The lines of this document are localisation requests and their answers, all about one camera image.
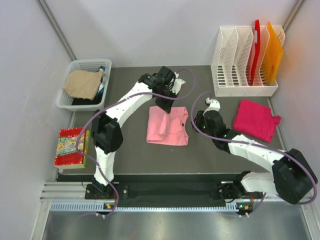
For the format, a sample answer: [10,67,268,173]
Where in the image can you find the light pink t shirt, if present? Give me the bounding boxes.
[146,106,189,146]

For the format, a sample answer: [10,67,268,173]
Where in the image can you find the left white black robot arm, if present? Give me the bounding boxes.
[91,66,186,199]

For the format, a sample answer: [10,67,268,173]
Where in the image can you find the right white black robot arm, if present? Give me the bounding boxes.
[192,110,318,205]

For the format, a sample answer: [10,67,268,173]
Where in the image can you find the folded magenta t shirt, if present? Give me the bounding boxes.
[233,99,282,143]

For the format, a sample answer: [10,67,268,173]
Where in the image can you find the white mesh file organizer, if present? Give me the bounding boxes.
[210,26,278,97]

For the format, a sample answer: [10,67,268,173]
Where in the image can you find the beige folded t shirt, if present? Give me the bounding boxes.
[62,69,104,100]

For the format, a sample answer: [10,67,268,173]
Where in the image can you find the dark clothes in basket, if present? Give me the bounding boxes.
[71,66,106,106]

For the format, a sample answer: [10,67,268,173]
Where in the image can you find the red plastic folder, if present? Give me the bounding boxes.
[250,19,261,85]

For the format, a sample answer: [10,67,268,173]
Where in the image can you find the white plastic laundry basket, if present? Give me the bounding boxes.
[56,58,112,112]

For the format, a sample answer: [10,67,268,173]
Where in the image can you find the orange plastic folder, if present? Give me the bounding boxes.
[261,21,284,85]

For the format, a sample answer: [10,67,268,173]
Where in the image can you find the red colourful book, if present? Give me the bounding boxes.
[54,127,87,170]

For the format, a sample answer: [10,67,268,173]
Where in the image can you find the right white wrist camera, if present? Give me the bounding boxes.
[205,97,221,112]

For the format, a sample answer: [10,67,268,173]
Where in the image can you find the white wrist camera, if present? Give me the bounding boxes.
[205,97,221,112]
[171,72,186,95]

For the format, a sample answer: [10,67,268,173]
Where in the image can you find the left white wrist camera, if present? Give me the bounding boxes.
[171,72,186,95]

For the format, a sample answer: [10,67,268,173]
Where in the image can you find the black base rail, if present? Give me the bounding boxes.
[84,173,266,208]

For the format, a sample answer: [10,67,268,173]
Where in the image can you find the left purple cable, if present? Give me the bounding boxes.
[75,68,197,186]

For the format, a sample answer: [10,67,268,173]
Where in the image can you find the purple cable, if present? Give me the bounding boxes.
[190,91,319,205]
[75,68,197,186]

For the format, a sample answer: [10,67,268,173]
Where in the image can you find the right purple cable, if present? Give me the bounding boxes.
[190,91,319,205]

